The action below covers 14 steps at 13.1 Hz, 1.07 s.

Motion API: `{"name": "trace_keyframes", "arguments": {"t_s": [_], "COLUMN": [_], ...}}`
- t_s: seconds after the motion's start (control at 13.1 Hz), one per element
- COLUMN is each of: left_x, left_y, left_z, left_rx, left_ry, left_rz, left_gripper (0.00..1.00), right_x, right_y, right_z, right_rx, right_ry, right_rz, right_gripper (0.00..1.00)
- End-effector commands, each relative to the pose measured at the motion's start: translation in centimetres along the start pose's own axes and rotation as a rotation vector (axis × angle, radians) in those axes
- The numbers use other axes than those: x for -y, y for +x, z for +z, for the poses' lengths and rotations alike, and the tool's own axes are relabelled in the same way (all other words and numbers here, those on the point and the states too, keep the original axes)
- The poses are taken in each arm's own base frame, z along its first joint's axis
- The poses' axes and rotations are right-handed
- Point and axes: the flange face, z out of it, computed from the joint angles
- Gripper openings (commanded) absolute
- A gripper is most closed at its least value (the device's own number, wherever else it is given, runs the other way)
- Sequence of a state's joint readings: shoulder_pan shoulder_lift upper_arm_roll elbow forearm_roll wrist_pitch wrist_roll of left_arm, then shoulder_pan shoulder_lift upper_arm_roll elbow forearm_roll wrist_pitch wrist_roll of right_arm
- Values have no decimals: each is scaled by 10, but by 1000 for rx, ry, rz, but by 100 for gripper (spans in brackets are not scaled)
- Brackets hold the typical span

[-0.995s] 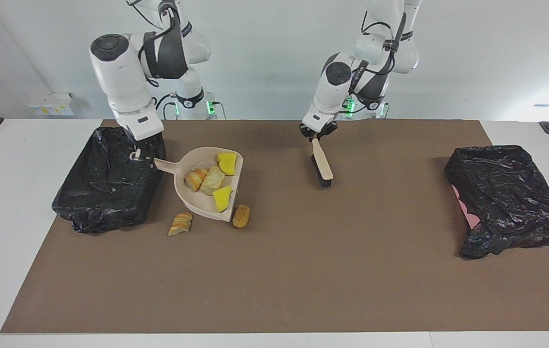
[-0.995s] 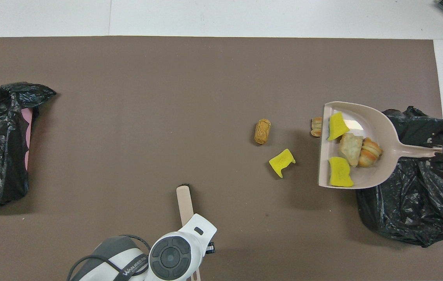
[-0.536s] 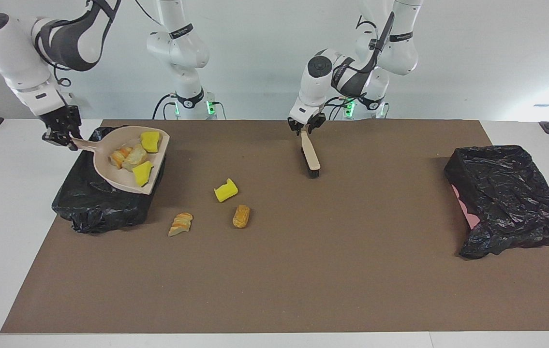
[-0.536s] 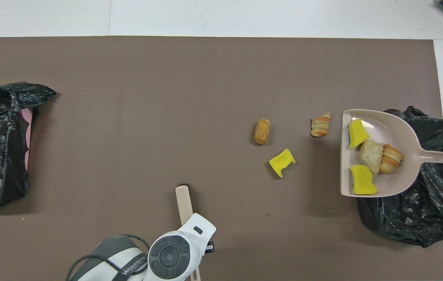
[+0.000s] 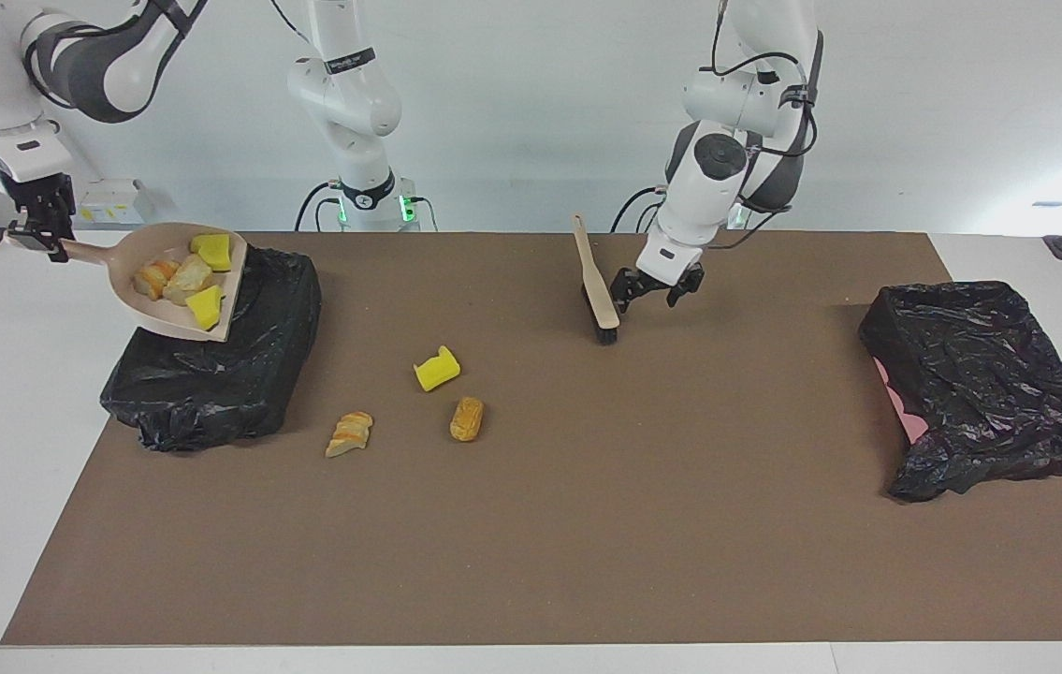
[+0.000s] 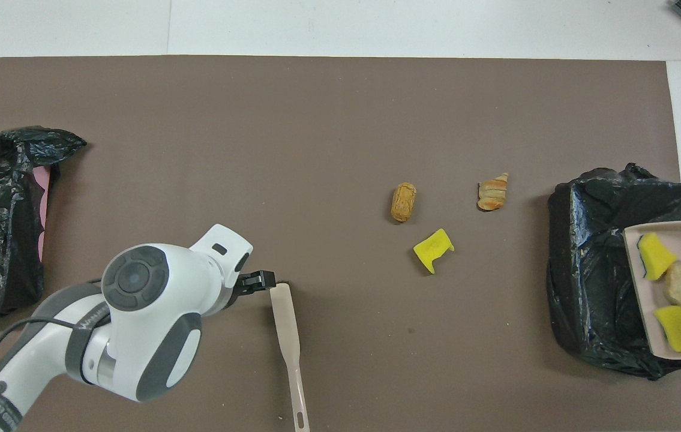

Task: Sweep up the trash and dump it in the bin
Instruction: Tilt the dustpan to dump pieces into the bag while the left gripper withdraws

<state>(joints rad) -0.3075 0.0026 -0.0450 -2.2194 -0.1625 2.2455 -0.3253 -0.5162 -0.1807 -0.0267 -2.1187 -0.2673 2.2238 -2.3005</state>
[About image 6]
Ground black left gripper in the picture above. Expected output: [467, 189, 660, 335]
[232, 270, 276, 307]

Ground beige brush black bristles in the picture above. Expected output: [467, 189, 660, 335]
[269, 283, 311, 432]

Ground brown bread roll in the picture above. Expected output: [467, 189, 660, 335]
[391, 182, 418, 223]

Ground orange striped croissant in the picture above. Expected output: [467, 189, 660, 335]
[477, 173, 510, 212]

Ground brown table mat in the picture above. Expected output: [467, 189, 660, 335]
[0, 56, 681, 432]

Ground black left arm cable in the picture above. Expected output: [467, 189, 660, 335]
[0, 317, 110, 391]

